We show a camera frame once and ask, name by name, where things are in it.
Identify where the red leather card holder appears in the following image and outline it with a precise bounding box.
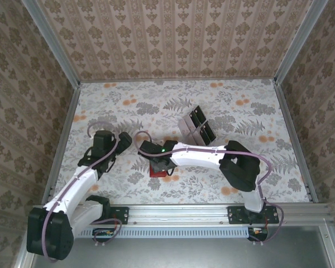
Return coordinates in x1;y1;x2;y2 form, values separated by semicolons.
149;164;169;179

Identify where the grey metal sheet panel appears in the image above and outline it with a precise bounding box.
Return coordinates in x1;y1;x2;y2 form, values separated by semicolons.
30;226;332;268

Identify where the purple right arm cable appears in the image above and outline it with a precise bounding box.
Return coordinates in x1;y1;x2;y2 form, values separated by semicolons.
133;131;285;247

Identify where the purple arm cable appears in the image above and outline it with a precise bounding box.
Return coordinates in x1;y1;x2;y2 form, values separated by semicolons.
41;121;123;264
133;131;285;247

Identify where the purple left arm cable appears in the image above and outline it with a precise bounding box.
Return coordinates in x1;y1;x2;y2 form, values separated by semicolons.
41;121;123;264

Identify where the long aluminium mounting rail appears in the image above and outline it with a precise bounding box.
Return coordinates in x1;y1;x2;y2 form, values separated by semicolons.
32;203;335;226

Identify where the aluminium table side rail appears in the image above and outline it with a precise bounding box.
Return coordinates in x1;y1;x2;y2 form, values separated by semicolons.
41;82;83;206
272;79;319;204

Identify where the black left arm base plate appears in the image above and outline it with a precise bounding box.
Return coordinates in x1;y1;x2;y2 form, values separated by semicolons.
100;205;130;226

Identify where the white slotted cable duct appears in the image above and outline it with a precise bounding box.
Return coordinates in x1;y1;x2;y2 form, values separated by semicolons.
72;226;253;238

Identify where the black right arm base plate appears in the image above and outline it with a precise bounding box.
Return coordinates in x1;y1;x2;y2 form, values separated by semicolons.
227;205;280;226

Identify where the black cable connector box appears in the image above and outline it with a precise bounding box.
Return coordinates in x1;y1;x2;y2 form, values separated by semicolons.
247;226;269;242

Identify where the aluminium frame post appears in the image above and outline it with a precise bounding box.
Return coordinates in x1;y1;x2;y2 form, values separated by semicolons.
20;0;82;89
274;0;329;86

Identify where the aluminium lower frame bar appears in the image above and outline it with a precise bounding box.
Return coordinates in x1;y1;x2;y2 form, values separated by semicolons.
318;223;335;268
15;251;35;268

